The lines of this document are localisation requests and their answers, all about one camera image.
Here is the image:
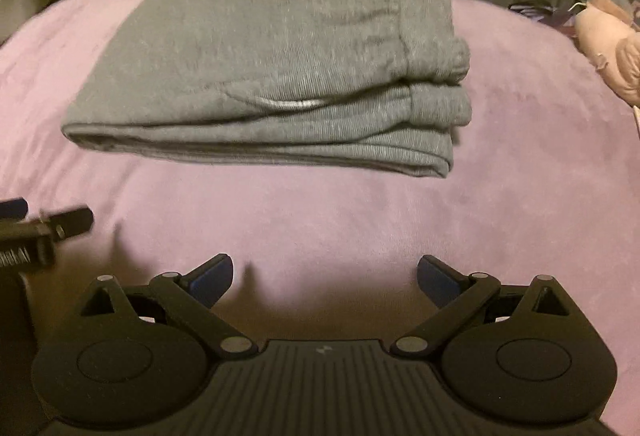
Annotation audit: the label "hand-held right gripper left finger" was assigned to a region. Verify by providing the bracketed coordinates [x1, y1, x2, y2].
[80, 253, 258, 358]

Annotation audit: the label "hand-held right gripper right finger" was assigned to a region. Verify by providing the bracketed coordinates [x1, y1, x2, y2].
[390, 253, 571, 358]

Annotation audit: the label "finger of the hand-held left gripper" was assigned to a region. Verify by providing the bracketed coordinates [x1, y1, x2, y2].
[0, 197, 29, 220]
[42, 206, 95, 240]

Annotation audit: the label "grey pants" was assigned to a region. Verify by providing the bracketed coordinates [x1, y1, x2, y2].
[61, 0, 473, 179]

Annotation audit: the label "purple blanket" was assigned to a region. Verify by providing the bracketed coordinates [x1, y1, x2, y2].
[0, 0, 640, 367]

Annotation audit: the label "dark cloth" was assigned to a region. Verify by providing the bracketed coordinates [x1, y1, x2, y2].
[507, 0, 577, 26]

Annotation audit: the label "pink plush toy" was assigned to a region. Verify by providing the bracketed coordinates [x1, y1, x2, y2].
[572, 0, 640, 137]

